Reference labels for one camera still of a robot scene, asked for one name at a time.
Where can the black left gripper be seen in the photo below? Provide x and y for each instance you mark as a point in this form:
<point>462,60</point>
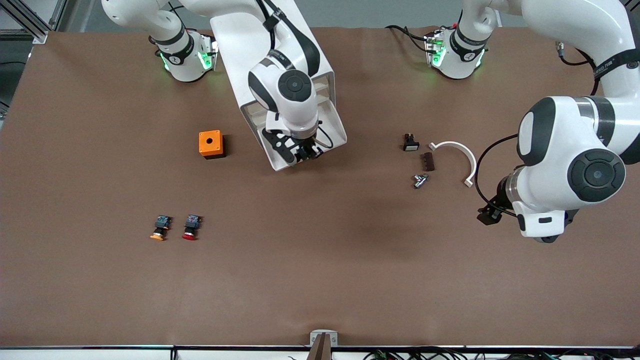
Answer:
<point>500,197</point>

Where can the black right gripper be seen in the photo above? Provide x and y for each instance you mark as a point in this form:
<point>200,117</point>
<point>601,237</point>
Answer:
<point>305,146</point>

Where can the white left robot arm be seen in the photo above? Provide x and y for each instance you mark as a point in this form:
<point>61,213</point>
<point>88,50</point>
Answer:
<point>575,135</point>

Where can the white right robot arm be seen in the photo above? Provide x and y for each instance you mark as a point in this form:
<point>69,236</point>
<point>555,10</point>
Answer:
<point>295,90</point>

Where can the orange button box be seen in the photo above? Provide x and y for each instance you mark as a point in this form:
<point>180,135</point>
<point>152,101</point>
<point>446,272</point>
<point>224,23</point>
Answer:
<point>210,142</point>

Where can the black rectangular white-faced button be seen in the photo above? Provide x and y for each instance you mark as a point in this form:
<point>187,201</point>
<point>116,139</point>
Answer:
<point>410,143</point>

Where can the white drawer cabinet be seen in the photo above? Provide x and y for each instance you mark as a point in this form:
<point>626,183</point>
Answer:
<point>235,55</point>

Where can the red push button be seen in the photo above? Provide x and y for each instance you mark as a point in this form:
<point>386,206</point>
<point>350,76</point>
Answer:
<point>191,227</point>

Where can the yellow push button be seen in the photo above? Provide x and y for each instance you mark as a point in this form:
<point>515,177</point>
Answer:
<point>160,227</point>

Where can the small silver black connector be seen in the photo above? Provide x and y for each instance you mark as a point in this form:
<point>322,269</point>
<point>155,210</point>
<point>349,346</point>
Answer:
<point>420,181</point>

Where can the brown terminal block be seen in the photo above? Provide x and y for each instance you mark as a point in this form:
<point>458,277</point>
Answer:
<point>429,162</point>

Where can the white curved bracket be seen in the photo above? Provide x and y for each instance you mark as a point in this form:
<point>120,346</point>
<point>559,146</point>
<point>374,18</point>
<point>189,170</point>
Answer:
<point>467,155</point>

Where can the grey metal bracket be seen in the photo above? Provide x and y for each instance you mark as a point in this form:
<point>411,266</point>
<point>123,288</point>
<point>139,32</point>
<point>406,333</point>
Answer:
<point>323,340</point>

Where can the white table edge rail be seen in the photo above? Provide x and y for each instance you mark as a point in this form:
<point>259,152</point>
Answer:
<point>100,354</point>

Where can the aluminium frame post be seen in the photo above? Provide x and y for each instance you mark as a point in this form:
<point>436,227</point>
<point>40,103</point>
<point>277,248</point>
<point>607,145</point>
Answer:
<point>35,30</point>

